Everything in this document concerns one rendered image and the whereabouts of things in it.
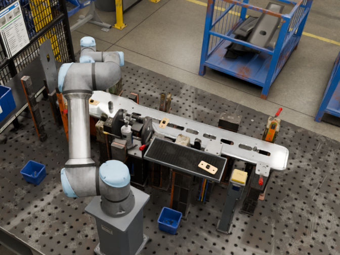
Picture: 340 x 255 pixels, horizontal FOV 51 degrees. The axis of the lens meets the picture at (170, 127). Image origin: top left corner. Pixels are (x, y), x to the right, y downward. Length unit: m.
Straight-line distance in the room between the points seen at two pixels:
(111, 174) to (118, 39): 3.40
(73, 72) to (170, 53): 3.03
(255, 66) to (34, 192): 2.78
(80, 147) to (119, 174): 0.19
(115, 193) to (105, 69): 0.49
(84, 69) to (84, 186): 0.46
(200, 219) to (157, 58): 2.66
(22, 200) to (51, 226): 0.25
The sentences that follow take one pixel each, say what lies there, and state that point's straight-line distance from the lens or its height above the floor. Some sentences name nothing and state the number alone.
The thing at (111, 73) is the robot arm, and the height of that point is 1.57.
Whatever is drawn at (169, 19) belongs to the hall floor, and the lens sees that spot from 5.14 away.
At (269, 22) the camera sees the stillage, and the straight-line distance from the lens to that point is 4.28.
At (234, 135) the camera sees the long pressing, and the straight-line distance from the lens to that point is 2.06.
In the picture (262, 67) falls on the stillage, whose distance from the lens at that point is 4.12.
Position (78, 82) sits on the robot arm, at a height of 1.56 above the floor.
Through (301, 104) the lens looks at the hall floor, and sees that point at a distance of 4.05.
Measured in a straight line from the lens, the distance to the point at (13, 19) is 2.40.
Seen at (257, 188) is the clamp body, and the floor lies 0.94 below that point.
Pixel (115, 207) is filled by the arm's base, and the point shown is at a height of 1.16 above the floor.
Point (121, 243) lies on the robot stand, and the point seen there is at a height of 0.94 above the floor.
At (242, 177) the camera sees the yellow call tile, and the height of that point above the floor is 1.16.
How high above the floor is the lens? 2.46
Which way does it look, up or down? 45 degrees down
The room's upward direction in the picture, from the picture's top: 4 degrees clockwise
